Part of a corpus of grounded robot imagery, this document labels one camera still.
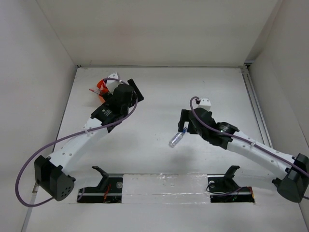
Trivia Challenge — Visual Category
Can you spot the clear spray bottle blue nozzle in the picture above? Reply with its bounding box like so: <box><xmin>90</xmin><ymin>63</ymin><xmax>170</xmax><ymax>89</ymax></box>
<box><xmin>169</xmin><ymin>127</ymin><xmax>187</xmax><ymax>148</ymax></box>

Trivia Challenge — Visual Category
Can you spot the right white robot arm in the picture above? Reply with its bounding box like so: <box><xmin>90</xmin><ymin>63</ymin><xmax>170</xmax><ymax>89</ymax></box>
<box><xmin>178</xmin><ymin>108</ymin><xmax>309</xmax><ymax>203</ymax></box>

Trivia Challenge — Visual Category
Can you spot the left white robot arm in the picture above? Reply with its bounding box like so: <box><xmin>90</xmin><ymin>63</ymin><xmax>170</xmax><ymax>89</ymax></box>
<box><xmin>34</xmin><ymin>79</ymin><xmax>144</xmax><ymax>201</ymax></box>

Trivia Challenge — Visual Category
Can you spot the orange round compartment organizer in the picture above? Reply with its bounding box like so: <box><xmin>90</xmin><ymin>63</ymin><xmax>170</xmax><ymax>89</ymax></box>
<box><xmin>97</xmin><ymin>79</ymin><xmax>109</xmax><ymax>103</ymax></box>

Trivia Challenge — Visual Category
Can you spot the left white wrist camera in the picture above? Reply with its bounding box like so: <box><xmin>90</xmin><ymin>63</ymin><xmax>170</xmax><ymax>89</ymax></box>
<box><xmin>103</xmin><ymin>72</ymin><xmax>122</xmax><ymax>94</ymax></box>

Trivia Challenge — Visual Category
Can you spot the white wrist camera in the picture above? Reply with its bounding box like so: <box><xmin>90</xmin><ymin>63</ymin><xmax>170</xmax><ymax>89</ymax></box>
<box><xmin>103</xmin><ymin>72</ymin><xmax>122</xmax><ymax>94</ymax></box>
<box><xmin>196</xmin><ymin>97</ymin><xmax>211</xmax><ymax>111</ymax></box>

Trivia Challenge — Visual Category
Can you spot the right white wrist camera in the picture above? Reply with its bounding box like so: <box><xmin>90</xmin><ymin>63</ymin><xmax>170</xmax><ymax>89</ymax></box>
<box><xmin>196</xmin><ymin>97</ymin><xmax>211</xmax><ymax>111</ymax></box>

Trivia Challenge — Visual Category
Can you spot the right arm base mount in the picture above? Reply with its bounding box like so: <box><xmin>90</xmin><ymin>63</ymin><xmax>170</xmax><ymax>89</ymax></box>
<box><xmin>206</xmin><ymin>176</ymin><xmax>255</xmax><ymax>203</ymax></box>

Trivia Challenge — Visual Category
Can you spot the aluminium rail right edge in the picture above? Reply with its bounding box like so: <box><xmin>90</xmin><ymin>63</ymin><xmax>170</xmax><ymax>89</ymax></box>
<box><xmin>239</xmin><ymin>63</ymin><xmax>273</xmax><ymax>148</ymax></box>

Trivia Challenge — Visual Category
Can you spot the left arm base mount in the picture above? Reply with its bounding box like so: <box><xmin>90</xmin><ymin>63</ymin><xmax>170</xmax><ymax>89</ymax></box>
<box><xmin>77</xmin><ymin>176</ymin><xmax>123</xmax><ymax>204</ymax></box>

